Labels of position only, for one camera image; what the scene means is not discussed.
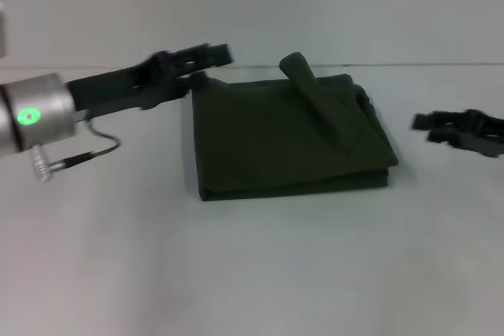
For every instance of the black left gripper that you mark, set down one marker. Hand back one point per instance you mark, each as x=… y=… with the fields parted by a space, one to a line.
x=122 y=88

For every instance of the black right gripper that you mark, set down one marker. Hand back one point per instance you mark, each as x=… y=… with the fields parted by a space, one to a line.
x=486 y=133

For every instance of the dark green shirt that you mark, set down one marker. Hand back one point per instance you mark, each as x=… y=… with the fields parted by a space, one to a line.
x=283 y=135

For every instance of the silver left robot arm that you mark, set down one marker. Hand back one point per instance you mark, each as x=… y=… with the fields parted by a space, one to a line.
x=37 y=115

